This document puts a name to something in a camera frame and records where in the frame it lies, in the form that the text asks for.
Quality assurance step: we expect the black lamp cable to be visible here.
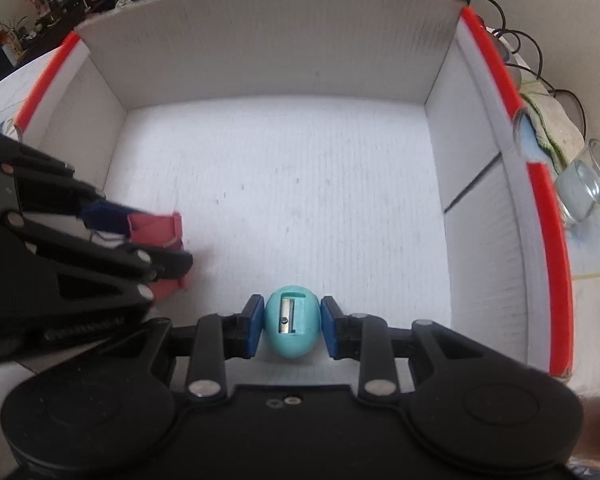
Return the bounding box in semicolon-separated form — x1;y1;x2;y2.
467;0;588;141

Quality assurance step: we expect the red shoe box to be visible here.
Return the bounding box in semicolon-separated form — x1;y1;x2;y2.
14;0;573;377

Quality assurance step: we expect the small drinking glass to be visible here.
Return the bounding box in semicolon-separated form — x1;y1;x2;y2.
555;139;600;228

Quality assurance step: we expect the dark tv cabinet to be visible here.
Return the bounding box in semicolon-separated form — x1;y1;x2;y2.
0;0;127;86

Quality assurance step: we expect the teal egg pencil sharpener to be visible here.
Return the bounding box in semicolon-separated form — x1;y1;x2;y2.
264;285;321;359

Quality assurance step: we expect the red clip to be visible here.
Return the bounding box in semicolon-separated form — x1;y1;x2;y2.
127;211;190;302

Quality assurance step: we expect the white green cloth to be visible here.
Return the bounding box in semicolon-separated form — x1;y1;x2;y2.
519;79;584;174

